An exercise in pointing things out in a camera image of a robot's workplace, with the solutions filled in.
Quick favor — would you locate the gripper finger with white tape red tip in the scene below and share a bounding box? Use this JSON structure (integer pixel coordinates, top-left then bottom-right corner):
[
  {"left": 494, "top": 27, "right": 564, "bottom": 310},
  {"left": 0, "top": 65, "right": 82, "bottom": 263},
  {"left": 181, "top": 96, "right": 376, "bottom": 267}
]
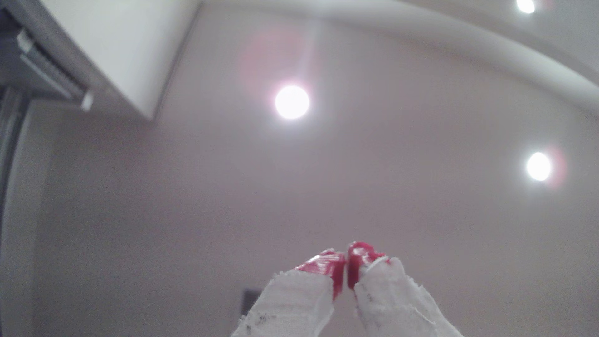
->
[
  {"left": 231, "top": 249, "right": 347, "bottom": 337},
  {"left": 347, "top": 242, "right": 464, "bottom": 337}
]

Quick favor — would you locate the dark rectangular vent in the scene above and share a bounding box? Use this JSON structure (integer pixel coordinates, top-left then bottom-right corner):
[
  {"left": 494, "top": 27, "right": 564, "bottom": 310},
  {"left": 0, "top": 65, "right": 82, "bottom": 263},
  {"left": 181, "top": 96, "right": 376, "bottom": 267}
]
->
[{"left": 241, "top": 289, "right": 263, "bottom": 316}]

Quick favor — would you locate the white wall air conditioner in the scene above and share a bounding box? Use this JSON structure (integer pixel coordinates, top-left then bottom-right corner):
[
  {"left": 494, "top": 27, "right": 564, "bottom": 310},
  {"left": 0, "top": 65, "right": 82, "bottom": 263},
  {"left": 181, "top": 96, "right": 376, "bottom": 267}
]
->
[{"left": 0, "top": 0, "right": 203, "bottom": 120}]

